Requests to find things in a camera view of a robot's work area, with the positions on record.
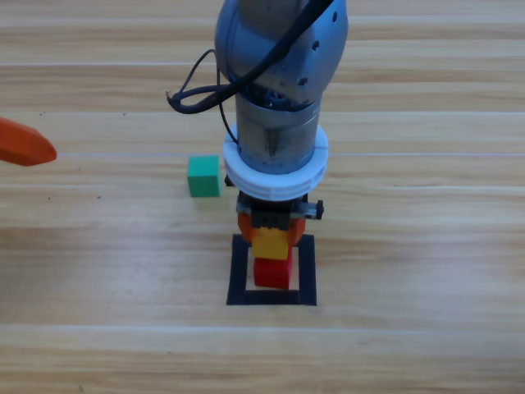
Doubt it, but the red wooden cube block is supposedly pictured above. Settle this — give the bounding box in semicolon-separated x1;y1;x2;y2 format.
253;245;294;290

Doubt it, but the black tape square outline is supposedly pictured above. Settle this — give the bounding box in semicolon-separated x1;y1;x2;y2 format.
226;233;318;307

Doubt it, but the arm thick black cable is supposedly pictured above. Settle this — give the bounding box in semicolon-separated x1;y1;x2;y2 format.
165;0;336;116

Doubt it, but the yellow wooden cube block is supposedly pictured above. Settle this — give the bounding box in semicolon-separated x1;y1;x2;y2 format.
251;227;290;262

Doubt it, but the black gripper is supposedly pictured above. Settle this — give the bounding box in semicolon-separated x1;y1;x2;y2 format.
235;191;326;249

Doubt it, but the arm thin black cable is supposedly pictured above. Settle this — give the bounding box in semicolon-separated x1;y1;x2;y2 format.
180;48;241;147

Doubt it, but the green wooden cube block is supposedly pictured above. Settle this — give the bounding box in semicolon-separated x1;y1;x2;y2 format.
187;154;223;199

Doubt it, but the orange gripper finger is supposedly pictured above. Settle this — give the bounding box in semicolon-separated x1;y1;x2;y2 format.
0;117;58;167

